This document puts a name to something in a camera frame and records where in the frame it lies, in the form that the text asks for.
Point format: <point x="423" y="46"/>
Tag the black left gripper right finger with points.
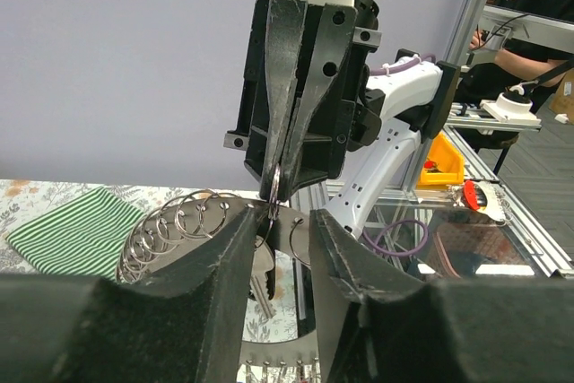
<point x="375" y="323"/>

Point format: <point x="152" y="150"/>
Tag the seated person in black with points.
<point x="518" y="61"/>

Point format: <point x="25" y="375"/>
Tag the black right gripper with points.
<point x="334" y="113"/>

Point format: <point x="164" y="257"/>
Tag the brown woven basket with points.
<point x="468" y="250"/>

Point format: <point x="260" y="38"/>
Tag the silver key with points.
<point x="263" y="262"/>

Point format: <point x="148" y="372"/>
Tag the green striped cloth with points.
<point x="82" y="237"/>

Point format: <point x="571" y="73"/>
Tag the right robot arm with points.
<point x="414" y="90"/>

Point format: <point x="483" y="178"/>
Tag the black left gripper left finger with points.
<point x="182" y="324"/>

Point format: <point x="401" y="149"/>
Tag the floral table mat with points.
<point x="22" y="202"/>

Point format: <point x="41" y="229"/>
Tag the yellow storage bin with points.
<point x="444" y="165"/>

